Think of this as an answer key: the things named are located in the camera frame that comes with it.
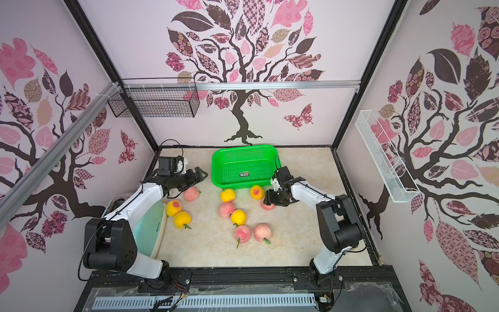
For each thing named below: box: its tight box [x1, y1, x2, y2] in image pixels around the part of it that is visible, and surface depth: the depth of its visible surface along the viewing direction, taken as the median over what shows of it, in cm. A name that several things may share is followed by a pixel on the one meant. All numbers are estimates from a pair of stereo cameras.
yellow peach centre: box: [230, 209, 248, 228], surface depth 88 cm
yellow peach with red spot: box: [165, 199, 182, 217], surface depth 90 cm
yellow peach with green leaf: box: [173, 210, 192, 230], surface depth 88 cm
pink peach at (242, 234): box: [234, 224, 252, 249], surface depth 82 cm
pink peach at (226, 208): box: [218, 201, 236, 220], surface depth 89 cm
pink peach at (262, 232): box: [254, 223, 273, 245], surface depth 83 cm
